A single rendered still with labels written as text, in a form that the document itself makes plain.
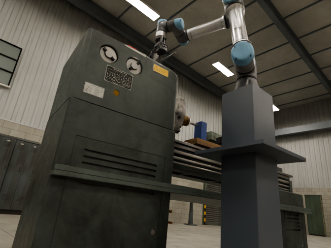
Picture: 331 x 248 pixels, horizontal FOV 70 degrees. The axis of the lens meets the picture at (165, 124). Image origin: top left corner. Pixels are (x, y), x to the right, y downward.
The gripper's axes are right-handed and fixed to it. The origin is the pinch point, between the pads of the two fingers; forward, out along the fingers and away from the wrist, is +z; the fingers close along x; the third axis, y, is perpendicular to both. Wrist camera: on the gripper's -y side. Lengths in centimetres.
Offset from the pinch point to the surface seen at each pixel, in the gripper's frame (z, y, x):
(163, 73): 13.6, 14.0, -2.2
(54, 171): 80, 18, -49
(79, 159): 73, 14, -40
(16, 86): -217, -663, -75
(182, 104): 21.6, 3.3, 22.7
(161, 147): 58, 14, 2
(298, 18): -627, -177, 693
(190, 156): 55, 4, 31
